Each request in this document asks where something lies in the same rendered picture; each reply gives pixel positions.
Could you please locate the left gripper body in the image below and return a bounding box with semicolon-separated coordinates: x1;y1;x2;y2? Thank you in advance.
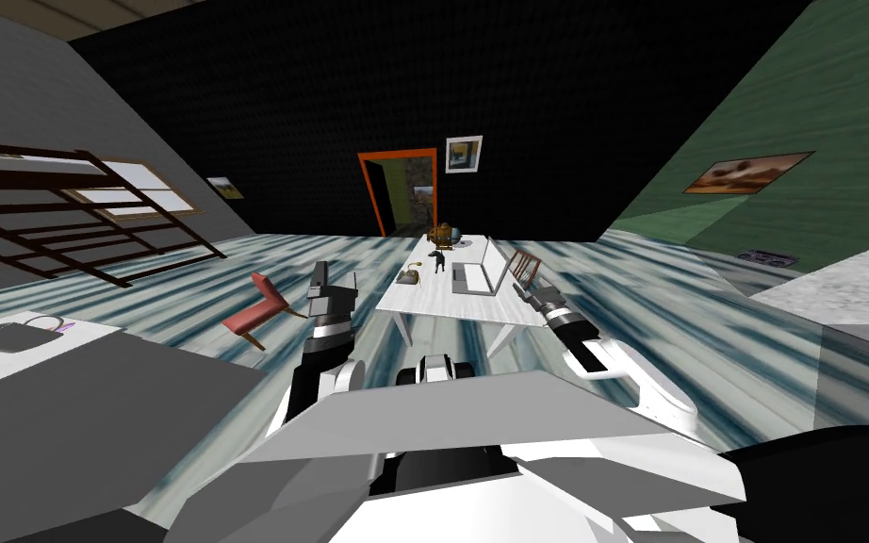
305;285;361;328

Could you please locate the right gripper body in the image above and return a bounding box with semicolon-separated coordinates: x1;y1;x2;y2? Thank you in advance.
529;280;569;318

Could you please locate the brown wooden chair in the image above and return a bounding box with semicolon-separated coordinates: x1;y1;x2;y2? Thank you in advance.
509;250;544;292

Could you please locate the white laptop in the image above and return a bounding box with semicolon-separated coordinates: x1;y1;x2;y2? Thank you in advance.
450;237;512;298

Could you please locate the red chair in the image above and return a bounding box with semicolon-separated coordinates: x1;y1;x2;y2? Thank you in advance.
221;271;309;353

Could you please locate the white table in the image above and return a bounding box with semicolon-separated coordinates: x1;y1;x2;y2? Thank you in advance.
373;233;558;360

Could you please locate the small landscape picture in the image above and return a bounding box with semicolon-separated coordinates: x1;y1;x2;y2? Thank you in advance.
205;175;246;202

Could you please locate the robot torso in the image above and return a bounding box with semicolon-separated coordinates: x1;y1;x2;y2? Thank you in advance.
162;353;749;543

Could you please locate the white framed picture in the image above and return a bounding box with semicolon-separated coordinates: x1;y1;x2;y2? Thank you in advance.
445;135;484;175

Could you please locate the window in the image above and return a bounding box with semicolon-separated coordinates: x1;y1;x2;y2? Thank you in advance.
63;158;200;221

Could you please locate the dark radio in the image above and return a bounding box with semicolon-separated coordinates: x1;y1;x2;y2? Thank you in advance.
735;248;799;270

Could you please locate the wide brown picture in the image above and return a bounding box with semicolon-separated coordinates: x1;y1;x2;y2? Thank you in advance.
682;150;816;197

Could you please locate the dark brown bunk bed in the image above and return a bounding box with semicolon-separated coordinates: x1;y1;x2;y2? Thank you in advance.
0;139;229;289

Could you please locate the grey and white desk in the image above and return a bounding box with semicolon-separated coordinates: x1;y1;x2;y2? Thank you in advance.
0;309;268;543

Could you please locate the white marble counter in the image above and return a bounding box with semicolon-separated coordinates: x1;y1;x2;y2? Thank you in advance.
749;232;869;350

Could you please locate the grey bag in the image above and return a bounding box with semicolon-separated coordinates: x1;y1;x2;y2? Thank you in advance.
0;316;67;355

